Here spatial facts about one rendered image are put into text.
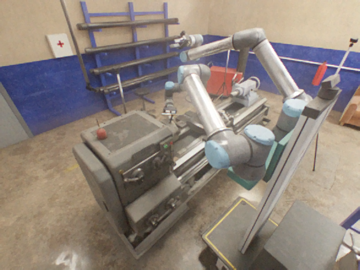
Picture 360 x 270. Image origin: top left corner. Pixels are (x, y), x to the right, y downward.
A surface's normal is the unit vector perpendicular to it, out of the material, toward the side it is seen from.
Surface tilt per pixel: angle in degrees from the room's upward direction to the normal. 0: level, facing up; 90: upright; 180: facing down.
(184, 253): 0
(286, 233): 0
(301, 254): 0
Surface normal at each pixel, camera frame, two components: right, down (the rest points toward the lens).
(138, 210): 0.38, -0.46
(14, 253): 0.00, -0.81
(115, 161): 0.50, -0.28
